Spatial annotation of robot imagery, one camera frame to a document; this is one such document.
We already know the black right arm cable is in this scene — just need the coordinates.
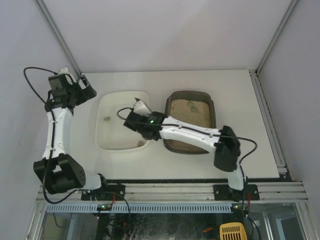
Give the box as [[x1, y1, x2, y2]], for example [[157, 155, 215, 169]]
[[116, 106, 258, 168]]

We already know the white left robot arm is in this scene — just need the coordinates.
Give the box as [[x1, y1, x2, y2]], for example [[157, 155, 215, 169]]
[[33, 73, 102, 195]]

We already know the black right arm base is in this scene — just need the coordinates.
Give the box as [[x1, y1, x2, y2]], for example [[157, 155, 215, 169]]
[[213, 184, 260, 202]]

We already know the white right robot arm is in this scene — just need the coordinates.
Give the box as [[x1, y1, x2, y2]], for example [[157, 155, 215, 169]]
[[123, 111, 245, 191]]

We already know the aluminium frame rail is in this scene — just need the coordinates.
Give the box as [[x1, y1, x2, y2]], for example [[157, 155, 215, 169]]
[[36, 181, 309, 203]]

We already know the grey slotted cable duct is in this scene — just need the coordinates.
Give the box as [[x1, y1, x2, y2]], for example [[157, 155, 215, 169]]
[[45, 203, 232, 214]]

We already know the grey litter box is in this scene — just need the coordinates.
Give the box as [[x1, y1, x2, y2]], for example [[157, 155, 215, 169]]
[[163, 90, 216, 155]]

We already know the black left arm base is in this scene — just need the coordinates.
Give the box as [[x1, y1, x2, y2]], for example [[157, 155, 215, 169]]
[[81, 173, 126, 201]]

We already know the white plastic tray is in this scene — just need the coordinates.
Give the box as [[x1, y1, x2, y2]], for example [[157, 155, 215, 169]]
[[95, 91, 149, 152]]

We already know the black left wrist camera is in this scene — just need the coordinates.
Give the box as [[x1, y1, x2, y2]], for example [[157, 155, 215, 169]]
[[48, 74, 68, 92]]

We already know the black litter scoop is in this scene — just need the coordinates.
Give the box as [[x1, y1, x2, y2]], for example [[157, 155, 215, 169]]
[[133, 98, 152, 117]]

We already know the yellow slotted scoop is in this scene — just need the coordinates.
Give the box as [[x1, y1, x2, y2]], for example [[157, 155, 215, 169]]
[[219, 222, 247, 240]]

